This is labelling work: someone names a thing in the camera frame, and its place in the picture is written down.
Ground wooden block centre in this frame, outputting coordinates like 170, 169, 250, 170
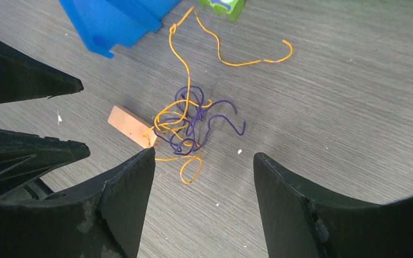
108, 105, 161, 148

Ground blue plastic bin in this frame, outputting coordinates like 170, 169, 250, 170
59, 0, 179, 59

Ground coloured strings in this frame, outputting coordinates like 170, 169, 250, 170
141, 5, 294, 185

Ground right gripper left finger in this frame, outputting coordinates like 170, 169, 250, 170
0, 148, 155, 257

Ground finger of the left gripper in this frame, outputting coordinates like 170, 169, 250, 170
0, 41, 84, 104
0, 129, 90, 197

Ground green owl tile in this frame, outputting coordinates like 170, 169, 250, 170
198, 0, 246, 22

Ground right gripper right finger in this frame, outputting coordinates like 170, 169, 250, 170
253, 153, 413, 257

